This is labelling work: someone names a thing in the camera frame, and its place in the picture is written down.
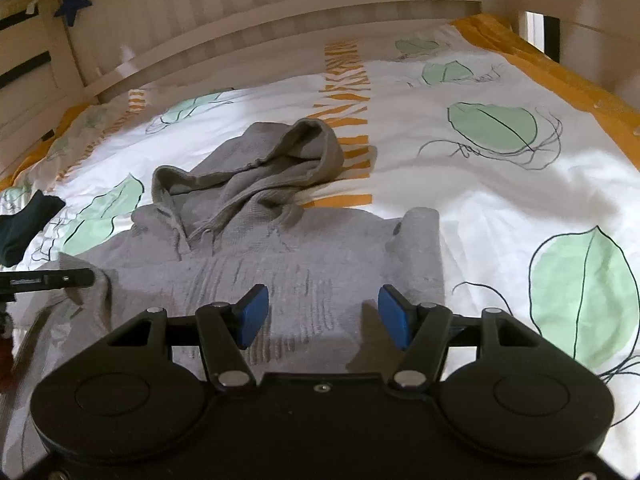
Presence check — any grey knitted hoodie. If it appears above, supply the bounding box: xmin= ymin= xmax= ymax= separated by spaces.
xmin=1 ymin=119 xmax=445 ymax=474

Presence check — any black folded cloth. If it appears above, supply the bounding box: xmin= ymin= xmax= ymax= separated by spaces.
xmin=0 ymin=191 xmax=66 ymax=268

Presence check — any white leaf-print duvet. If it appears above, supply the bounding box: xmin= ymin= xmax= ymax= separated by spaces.
xmin=1 ymin=15 xmax=639 ymax=477

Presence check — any dark blue star ornament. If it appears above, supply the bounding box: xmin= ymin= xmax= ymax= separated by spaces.
xmin=54 ymin=0 xmax=92 ymax=27

